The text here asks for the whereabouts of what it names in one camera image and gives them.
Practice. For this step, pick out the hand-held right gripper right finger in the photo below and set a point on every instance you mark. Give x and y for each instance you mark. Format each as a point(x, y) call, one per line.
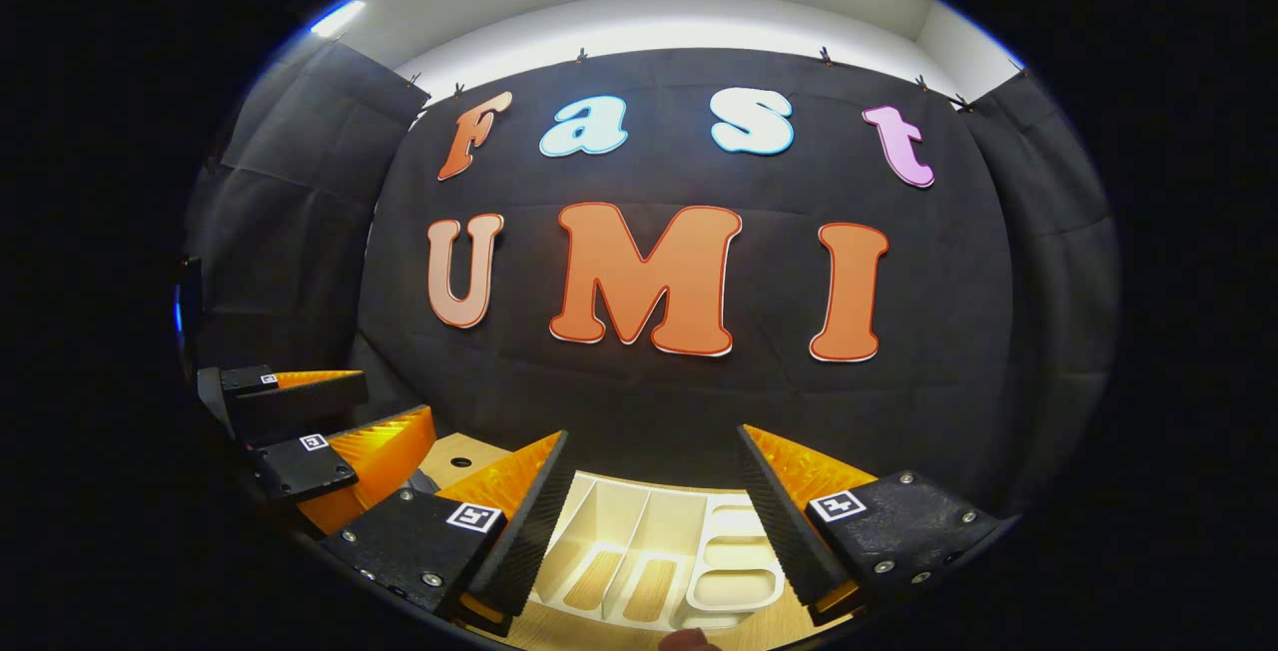
point(789, 541)

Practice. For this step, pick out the ceiling light strip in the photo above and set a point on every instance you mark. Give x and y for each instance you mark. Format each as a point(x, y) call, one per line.
point(337, 18)

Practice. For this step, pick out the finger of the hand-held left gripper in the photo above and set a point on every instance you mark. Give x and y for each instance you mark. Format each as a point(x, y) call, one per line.
point(300, 396)
point(300, 466)

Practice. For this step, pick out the cream plastic bookshelf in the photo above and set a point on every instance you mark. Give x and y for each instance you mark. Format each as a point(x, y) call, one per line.
point(689, 531)

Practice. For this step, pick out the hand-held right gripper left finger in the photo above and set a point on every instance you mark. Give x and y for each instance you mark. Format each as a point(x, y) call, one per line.
point(524, 541)

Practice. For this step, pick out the row of black cloth clips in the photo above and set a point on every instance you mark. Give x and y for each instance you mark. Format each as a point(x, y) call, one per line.
point(579, 56)

